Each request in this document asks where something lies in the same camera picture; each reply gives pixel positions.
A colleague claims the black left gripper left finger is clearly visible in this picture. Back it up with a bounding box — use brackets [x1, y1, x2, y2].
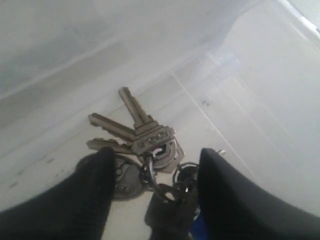
[0, 147, 116, 240]

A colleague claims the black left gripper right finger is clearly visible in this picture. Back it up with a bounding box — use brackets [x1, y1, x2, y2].
[197, 148, 320, 240]

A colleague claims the key bunch with blue tag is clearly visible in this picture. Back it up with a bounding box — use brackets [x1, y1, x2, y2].
[86, 87, 200, 240]

